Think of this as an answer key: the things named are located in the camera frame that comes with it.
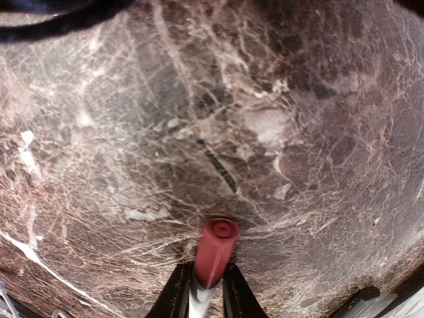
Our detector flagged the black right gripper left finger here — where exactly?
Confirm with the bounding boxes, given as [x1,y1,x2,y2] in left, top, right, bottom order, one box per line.
[145,263,193,318]

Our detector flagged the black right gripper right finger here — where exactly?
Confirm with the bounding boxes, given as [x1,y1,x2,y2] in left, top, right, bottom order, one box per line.
[223,263,268,318]

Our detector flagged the red white marker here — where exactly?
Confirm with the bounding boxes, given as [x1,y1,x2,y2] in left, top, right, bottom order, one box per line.
[188,218,240,318]

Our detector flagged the navy blue student backpack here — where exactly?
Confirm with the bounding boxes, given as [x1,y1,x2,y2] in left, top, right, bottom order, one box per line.
[1,0,134,44]

